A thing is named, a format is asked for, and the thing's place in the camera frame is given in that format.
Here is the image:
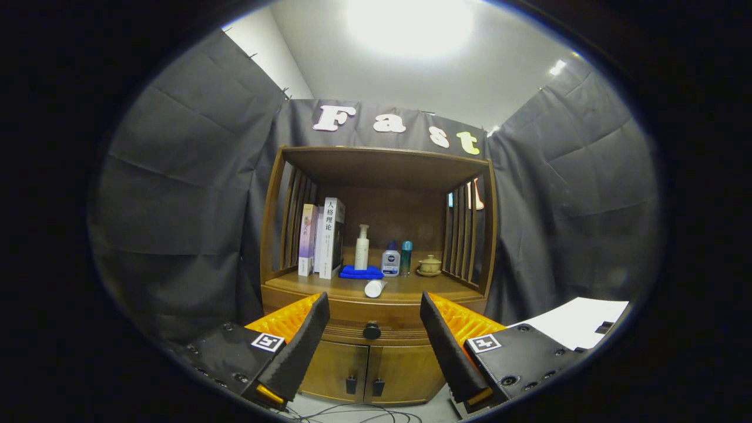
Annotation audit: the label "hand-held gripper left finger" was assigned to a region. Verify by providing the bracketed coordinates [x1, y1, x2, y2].
[176, 292, 331, 411]

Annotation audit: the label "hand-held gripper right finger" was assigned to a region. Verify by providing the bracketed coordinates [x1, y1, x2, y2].
[419, 291, 588, 414]

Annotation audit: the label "brown wooden drawer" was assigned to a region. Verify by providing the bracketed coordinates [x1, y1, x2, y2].
[261, 292, 488, 347]

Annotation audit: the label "wooden cabinet door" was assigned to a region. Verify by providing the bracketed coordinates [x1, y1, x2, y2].
[364, 344, 447, 406]
[301, 341, 370, 404]

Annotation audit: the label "brown wooden countertop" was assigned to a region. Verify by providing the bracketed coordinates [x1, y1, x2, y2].
[264, 269, 487, 303]

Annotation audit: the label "brown wooden cabinet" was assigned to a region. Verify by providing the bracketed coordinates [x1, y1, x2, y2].
[260, 145, 499, 407]

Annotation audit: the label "blue folded cloth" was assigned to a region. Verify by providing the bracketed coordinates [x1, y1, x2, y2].
[339, 265, 384, 280]

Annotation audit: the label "white bottle with blue cap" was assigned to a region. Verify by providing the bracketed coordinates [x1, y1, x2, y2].
[381, 240, 401, 277]

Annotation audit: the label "purple book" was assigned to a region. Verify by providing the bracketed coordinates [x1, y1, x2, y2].
[298, 203, 318, 277]

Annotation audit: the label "white pump bottle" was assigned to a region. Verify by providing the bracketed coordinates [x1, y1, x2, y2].
[354, 224, 370, 271]

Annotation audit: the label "thick white book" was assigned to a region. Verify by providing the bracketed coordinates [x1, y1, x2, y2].
[314, 197, 346, 280]

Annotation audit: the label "white board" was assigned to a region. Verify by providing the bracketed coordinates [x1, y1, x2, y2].
[508, 297, 630, 352]

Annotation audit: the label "black backdrop cloth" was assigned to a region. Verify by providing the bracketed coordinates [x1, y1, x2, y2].
[88, 29, 664, 347]

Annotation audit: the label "black floor cables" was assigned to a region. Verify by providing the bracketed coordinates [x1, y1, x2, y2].
[288, 401, 424, 423]

